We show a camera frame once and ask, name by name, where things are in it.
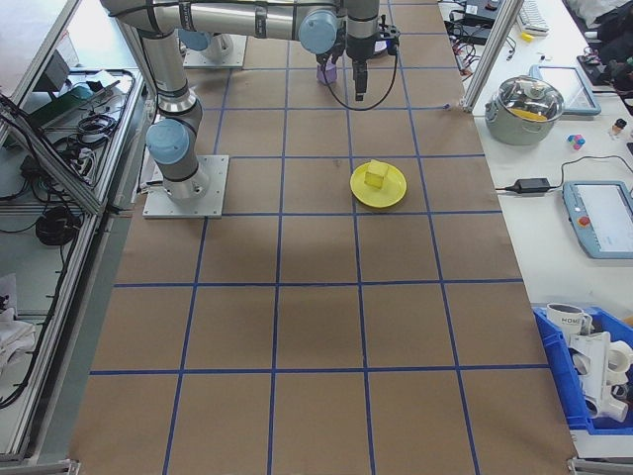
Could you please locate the purple foam block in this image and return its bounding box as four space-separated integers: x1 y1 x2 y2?
315 61 339 87

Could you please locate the yellow foam block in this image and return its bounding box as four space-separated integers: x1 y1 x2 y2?
364 158 391 190

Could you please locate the black electronics box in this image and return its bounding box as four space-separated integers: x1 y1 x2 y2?
447 0 497 47

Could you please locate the yellow plastic plate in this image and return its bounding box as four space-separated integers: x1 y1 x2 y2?
349 164 409 210

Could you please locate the glass pot lid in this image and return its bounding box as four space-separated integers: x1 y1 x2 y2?
497 74 565 123

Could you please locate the silver cooking pot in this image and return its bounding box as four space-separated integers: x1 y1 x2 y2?
484 74 566 146

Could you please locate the white keyboard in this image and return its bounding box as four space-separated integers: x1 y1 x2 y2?
516 0 551 37

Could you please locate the black power brick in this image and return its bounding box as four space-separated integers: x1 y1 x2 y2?
513 176 553 195

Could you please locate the grey blue teach pendant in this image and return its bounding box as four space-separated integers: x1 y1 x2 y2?
528 63 602 119
562 179 633 261

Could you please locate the black bag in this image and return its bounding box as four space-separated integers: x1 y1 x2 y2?
595 19 633 95

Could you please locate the green flat board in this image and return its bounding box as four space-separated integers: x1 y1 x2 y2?
27 81 123 131

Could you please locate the black monitor box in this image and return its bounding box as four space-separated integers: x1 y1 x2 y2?
34 48 73 93

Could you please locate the white printed mug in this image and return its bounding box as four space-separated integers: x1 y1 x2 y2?
545 302 593 342

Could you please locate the blue plastic bin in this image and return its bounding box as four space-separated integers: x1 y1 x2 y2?
531 305 633 436

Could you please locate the white pipe fitting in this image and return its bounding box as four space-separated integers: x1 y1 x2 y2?
568 330 633 423

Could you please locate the white cloth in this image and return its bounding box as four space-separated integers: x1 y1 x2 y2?
0 274 39 382

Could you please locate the smooth black gripper cable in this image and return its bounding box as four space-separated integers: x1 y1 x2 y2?
323 47 400 111

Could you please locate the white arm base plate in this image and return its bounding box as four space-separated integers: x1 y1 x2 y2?
182 35 247 69
141 154 230 220

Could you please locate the aluminium profile post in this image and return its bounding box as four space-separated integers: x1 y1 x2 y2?
462 0 525 116

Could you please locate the thin black power cable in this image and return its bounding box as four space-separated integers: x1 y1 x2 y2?
496 155 633 194

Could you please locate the black cable bundle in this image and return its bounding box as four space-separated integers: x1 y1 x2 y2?
73 111 116 139

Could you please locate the metal bar frame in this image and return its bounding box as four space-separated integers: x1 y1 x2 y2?
0 0 149 464

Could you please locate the black cable coil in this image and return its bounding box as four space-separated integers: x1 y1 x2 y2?
35 204 84 249

